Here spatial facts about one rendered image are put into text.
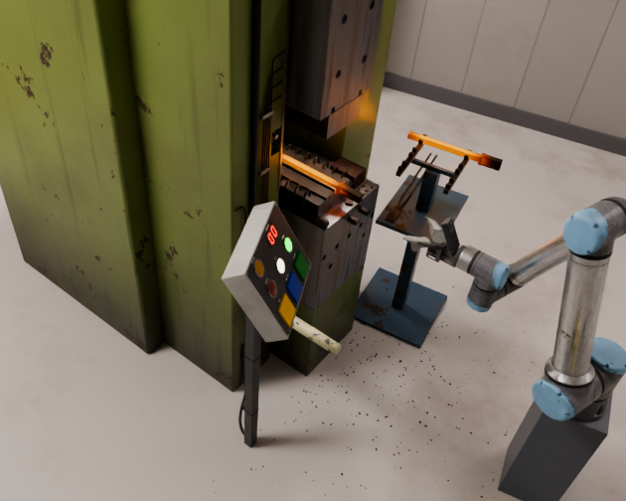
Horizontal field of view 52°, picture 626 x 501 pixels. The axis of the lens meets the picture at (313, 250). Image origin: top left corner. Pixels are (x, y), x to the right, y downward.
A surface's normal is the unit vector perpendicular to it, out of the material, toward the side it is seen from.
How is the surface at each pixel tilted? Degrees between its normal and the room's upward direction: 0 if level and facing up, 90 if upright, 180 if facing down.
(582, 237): 83
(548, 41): 90
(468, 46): 90
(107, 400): 0
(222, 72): 90
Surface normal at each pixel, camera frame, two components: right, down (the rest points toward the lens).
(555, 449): -0.41, 0.60
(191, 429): 0.08, -0.72
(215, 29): -0.60, 0.51
